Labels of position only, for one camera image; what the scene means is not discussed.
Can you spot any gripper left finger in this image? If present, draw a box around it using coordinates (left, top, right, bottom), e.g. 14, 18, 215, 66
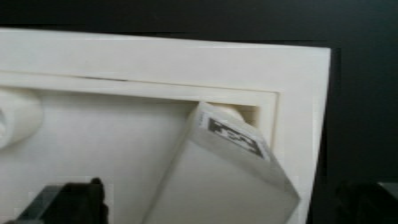
14, 178, 108, 224

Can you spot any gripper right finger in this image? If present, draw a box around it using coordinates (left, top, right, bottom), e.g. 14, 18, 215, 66
336, 181, 398, 224

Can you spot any white square tabletop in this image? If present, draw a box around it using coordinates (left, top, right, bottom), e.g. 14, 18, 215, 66
0, 71, 277, 224

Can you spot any white leg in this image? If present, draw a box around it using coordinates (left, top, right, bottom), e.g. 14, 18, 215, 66
142, 103, 300, 224

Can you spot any white U-shaped fence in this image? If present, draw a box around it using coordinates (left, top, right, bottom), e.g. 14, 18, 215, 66
0, 28, 330, 224

